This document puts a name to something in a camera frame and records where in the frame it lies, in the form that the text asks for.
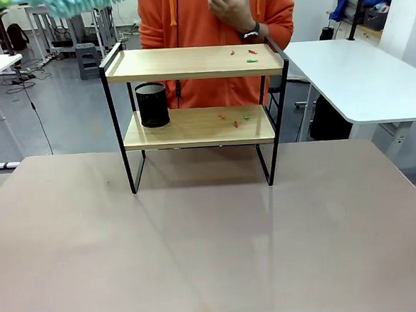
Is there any black tripod pole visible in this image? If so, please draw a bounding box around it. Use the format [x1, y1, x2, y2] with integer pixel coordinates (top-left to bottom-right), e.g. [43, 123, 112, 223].
[345, 0, 374, 42]

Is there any white side table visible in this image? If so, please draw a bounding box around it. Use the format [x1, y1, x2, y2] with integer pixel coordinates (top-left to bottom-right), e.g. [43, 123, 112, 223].
[281, 33, 416, 162]

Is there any person in orange hoodie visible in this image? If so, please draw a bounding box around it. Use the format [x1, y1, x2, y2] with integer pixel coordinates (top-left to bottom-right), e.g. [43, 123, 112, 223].
[136, 0, 302, 115]

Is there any black backpack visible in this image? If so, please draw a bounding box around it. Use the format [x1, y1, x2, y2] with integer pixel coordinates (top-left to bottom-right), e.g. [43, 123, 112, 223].
[5, 22, 31, 53]

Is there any grey plastic step stool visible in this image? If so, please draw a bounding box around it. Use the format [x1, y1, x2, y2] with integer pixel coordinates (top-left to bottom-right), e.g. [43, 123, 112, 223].
[75, 41, 103, 80]

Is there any two-tier wooden metal shelf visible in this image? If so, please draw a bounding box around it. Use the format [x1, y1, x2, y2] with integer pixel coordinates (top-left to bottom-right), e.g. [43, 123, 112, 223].
[97, 31, 298, 198]

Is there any person's left hand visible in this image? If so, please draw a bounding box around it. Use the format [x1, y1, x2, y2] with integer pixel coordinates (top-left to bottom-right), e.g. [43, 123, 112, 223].
[207, 0, 259, 36]

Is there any blue cloth pile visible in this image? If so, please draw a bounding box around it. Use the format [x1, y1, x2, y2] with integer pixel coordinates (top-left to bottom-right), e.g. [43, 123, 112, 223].
[327, 0, 397, 24]

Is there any teal chenille duster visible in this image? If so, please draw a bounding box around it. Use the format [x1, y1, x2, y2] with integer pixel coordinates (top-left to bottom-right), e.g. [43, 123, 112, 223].
[0, 0, 145, 23]

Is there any black mesh pen cup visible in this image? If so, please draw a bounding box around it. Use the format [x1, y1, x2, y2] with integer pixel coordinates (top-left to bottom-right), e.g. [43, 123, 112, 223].
[134, 80, 172, 130]

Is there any black floor cable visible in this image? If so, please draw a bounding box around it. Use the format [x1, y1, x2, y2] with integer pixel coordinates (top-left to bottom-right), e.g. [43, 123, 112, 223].
[3, 61, 54, 158]

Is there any black wristwatch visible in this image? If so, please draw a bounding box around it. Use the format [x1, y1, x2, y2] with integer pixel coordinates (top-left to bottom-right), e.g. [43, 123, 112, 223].
[241, 21, 261, 40]

